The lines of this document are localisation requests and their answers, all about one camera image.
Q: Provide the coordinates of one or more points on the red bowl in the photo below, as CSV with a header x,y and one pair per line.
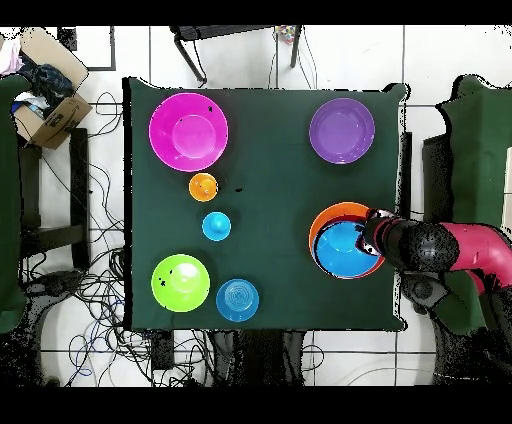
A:
x,y
348,218

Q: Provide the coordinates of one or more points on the large blue bowl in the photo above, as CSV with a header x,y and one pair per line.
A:
x,y
340,252

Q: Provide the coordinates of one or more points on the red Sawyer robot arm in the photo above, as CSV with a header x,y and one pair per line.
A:
x,y
480,248

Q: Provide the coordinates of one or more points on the blue cup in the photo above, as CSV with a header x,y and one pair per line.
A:
x,y
216,226

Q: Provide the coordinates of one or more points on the orange cup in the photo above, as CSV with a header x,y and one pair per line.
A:
x,y
203,187

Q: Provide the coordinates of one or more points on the orange bowl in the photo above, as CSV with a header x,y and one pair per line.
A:
x,y
332,210

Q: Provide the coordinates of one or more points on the dark green table cloth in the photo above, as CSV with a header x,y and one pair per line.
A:
x,y
260,128

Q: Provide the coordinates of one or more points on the small translucent blue bowl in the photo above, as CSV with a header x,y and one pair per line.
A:
x,y
237,300

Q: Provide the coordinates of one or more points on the green bowl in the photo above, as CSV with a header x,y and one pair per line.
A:
x,y
180,284

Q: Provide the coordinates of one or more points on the pink bowl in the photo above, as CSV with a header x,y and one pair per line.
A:
x,y
188,132

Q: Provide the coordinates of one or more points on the purple bowl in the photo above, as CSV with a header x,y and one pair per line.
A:
x,y
342,131

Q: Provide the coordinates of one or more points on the colourful toy pile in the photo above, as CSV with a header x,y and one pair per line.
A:
x,y
286,34

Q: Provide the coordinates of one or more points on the black box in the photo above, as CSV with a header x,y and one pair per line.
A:
x,y
436,184

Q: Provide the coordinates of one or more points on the cardboard box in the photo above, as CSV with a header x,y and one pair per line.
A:
x,y
60,124

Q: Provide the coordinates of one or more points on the green cloth covered table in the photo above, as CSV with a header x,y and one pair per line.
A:
x,y
480,160
10,200

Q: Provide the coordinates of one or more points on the dark blue cloth bundle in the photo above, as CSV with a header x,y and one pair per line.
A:
x,y
48,80

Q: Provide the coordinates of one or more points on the pink white cloth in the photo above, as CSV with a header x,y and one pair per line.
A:
x,y
10,56

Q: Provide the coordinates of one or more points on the black bench frame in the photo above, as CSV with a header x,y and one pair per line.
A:
x,y
78,180

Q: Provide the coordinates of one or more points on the black metal stool frame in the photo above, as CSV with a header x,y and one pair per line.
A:
x,y
224,31

